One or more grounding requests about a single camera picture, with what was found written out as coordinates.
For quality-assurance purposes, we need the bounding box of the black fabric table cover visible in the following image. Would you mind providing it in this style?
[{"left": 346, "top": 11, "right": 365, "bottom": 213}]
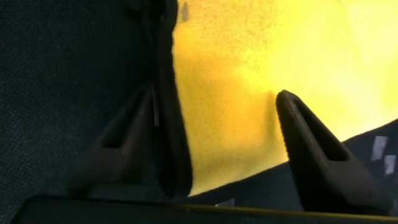
[{"left": 0, "top": 0, "right": 398, "bottom": 218}]

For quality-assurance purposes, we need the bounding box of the small grey tape marker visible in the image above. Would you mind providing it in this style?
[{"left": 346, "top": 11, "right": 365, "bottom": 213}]
[
  {"left": 181, "top": 1, "right": 190, "bottom": 22},
  {"left": 384, "top": 154, "right": 397, "bottom": 176},
  {"left": 214, "top": 198, "right": 236, "bottom": 208},
  {"left": 371, "top": 135, "right": 389, "bottom": 162}
]

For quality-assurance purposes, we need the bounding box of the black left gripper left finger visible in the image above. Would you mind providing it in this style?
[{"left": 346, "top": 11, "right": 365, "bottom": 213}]
[{"left": 67, "top": 82, "right": 163, "bottom": 200}]

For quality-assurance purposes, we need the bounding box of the yellow microfiber towel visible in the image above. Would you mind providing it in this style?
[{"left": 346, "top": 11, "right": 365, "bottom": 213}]
[{"left": 139, "top": 0, "right": 398, "bottom": 198}]

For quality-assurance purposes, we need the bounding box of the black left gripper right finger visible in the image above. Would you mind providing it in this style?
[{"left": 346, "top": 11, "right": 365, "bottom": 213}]
[{"left": 275, "top": 89, "right": 393, "bottom": 216}]

